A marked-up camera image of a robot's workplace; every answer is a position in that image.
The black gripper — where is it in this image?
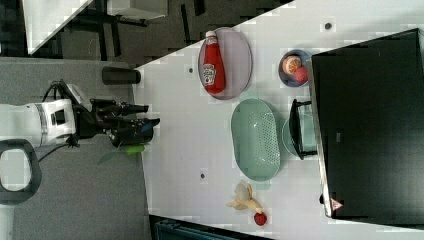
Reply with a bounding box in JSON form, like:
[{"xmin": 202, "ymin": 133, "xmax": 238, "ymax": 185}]
[{"xmin": 73, "ymin": 99, "xmax": 160, "ymax": 147}]

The grey oval plate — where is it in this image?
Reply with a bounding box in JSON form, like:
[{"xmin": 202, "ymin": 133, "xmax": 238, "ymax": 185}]
[{"xmin": 198, "ymin": 27, "xmax": 252, "ymax": 100}]

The black cylinder post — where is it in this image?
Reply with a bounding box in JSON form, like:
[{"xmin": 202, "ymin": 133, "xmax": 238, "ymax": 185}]
[{"xmin": 102, "ymin": 67, "xmax": 141, "ymax": 85}]

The green leaf toy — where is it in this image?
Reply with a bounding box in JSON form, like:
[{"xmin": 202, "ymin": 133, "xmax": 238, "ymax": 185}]
[{"xmin": 98, "ymin": 145, "xmax": 146, "ymax": 165}]

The black oven appliance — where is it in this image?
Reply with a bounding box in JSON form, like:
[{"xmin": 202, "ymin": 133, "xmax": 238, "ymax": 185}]
[{"xmin": 310, "ymin": 29, "xmax": 424, "ymax": 229}]

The orange fruit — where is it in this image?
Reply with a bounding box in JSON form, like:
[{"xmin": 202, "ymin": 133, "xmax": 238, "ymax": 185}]
[{"xmin": 282, "ymin": 55, "xmax": 302, "ymax": 75}]

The blue small bowl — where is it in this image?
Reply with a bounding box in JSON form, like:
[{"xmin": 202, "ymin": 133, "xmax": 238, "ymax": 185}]
[{"xmin": 278, "ymin": 49, "xmax": 311, "ymax": 87}]

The black oven door handle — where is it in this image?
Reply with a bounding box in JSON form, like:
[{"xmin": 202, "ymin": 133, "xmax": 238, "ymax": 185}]
[{"xmin": 289, "ymin": 99, "xmax": 317, "ymax": 160}]

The white background table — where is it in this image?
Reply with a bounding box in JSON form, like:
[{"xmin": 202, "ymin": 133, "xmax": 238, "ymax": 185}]
[{"xmin": 21, "ymin": 0, "xmax": 94, "ymax": 55}]

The red ketchup bottle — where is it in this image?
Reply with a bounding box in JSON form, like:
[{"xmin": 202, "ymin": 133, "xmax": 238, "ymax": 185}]
[{"xmin": 202, "ymin": 31, "xmax": 226, "ymax": 94}]

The red strawberry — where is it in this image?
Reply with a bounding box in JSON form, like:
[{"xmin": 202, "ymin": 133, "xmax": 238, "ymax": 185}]
[{"xmin": 254, "ymin": 213, "xmax": 267, "ymax": 226}]

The peeled banana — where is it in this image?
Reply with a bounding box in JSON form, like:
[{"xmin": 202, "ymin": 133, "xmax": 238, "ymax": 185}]
[{"xmin": 226, "ymin": 183, "xmax": 263, "ymax": 214}]

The green round plate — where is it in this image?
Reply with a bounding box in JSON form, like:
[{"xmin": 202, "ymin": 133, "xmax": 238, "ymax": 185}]
[{"xmin": 282, "ymin": 114, "xmax": 317, "ymax": 158}]

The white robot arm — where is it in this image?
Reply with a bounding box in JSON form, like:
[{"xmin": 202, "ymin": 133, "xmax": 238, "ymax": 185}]
[{"xmin": 1, "ymin": 99, "xmax": 160, "ymax": 205}]

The dark teal crate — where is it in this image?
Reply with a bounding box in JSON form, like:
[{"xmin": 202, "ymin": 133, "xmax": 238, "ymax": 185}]
[{"xmin": 149, "ymin": 215, "xmax": 271, "ymax": 240}]

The green plastic strainer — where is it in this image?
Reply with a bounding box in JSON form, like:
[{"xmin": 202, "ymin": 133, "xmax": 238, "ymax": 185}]
[{"xmin": 231, "ymin": 98, "xmax": 281, "ymax": 182}]

